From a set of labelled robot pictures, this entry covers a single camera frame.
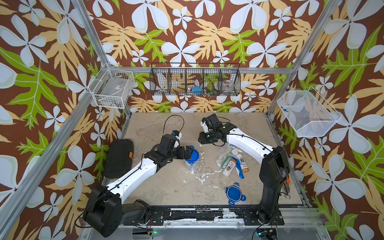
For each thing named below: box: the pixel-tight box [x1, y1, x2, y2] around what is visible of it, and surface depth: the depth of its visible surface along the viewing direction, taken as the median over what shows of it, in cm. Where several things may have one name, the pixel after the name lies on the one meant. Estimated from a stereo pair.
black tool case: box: [104, 139, 134, 179], surface depth 93 cm
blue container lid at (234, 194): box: [225, 182, 247, 207], surface depth 82 cm
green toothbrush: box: [221, 154, 231, 169], surface depth 95 cm
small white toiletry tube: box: [222, 159, 237, 177], surface depth 91 cm
